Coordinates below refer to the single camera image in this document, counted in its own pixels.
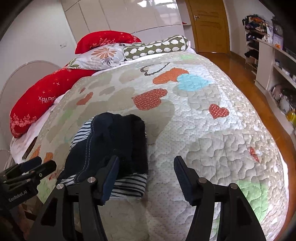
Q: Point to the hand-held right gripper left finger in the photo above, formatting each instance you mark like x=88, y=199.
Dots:
x=108, y=183

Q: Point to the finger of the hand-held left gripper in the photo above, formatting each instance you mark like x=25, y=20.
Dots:
x=45, y=169
x=32, y=163

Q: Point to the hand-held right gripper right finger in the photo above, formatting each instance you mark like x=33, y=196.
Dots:
x=185, y=183

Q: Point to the blue white striped pants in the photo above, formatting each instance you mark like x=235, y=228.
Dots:
x=129, y=185

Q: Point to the black fleece pants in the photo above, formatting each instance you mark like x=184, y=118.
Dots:
x=136, y=139

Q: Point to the white bed sheet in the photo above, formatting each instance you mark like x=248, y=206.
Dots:
x=30, y=132

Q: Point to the heart-patterned quilt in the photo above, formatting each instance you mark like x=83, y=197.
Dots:
x=196, y=139

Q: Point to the red pillow with star print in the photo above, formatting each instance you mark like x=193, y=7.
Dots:
x=46, y=92

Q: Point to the beige rounded headboard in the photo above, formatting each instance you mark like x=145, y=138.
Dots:
x=23, y=76

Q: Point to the yellow jar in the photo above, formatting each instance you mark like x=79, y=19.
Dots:
x=291, y=118

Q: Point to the white floral pillow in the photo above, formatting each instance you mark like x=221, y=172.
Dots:
x=101, y=54

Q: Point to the green white-dotted pillow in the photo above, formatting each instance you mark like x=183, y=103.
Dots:
x=159, y=46

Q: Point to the red pillow with floral print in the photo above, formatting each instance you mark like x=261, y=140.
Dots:
x=104, y=38

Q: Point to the white shelf unit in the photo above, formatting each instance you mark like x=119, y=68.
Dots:
x=266, y=62

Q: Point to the wooden door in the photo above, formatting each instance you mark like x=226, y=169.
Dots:
x=208, y=27

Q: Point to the glossy beige wardrobe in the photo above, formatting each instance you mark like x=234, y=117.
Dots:
x=127, y=16

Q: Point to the shoe rack with clothes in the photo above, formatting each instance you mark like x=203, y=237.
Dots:
x=254, y=25

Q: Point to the black television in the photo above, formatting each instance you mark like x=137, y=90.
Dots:
x=290, y=39

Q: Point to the white wall socket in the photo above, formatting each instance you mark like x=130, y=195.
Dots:
x=63, y=45

